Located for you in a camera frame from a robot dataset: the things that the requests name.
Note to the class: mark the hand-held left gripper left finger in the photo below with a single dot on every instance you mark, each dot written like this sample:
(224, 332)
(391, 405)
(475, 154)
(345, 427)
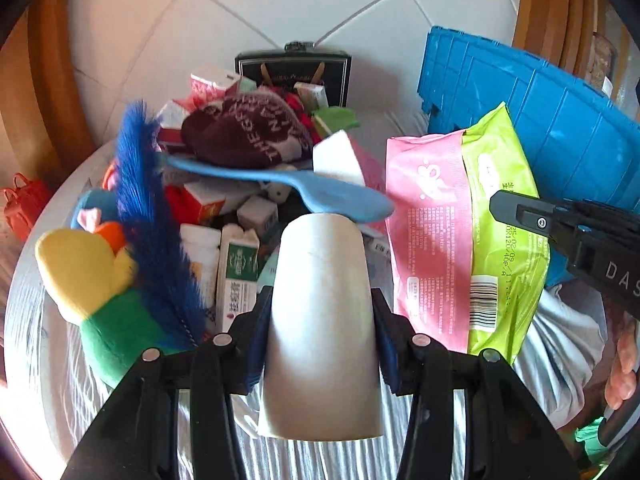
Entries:
(257, 355)

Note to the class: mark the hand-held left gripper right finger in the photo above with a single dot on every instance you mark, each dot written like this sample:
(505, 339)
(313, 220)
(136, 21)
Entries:
(385, 355)

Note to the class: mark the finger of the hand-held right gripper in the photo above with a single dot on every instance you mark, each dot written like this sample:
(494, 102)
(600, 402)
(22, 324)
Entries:
(525, 217)

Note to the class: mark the green wipes pack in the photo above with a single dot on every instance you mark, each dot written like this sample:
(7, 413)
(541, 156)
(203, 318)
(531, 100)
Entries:
(505, 270)

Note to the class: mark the white paper roll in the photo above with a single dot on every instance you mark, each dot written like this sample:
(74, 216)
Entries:
(320, 310)

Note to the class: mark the pink wipes pack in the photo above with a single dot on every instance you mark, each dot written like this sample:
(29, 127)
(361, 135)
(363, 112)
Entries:
(430, 240)

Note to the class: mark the blue plastic crate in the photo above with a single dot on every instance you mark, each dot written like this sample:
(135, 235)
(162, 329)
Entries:
(550, 110)

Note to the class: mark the person's right hand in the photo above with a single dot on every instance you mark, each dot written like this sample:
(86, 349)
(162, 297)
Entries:
(625, 360)

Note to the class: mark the green white toothpaste box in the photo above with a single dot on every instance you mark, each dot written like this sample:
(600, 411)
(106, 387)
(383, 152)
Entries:
(237, 280)

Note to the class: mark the tall white carton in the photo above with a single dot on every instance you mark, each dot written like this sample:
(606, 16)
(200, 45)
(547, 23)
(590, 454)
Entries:
(200, 260)

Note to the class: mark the white cube carton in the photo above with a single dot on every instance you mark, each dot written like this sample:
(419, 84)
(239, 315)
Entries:
(257, 212)

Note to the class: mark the red white carton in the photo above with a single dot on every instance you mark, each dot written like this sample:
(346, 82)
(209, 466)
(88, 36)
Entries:
(205, 202)

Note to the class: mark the blue plastic spoon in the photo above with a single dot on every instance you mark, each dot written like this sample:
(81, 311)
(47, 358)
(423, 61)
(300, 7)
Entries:
(325, 200)

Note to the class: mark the rolled patterned carpet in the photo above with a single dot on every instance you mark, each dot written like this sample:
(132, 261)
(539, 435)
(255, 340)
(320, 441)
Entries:
(602, 65)

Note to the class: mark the blue feather toy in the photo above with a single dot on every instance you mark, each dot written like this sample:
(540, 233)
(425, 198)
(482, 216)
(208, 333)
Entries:
(145, 220)

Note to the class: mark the green cloth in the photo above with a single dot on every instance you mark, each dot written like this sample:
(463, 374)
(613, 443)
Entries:
(590, 440)

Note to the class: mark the pink white tissue pack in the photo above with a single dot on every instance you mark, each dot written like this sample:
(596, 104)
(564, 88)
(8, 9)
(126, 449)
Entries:
(340, 157)

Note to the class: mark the yellow green parrot plush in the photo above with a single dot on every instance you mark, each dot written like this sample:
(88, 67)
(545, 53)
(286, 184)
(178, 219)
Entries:
(75, 270)

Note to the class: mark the small white carton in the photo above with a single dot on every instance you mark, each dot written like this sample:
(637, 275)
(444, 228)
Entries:
(311, 95)

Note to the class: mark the red white tissue box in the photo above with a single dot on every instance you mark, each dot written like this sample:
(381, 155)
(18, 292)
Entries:
(172, 120)

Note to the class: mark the small red bag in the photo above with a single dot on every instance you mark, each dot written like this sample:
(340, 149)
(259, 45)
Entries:
(25, 210)

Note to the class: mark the red white tissue pack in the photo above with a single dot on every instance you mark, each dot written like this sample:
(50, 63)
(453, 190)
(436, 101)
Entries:
(212, 82)

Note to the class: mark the black gift box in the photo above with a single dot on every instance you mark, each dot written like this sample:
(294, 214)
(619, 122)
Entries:
(250, 67)

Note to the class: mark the curved wooden frame post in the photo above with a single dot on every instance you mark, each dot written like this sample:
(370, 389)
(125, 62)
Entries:
(550, 10)
(55, 85)

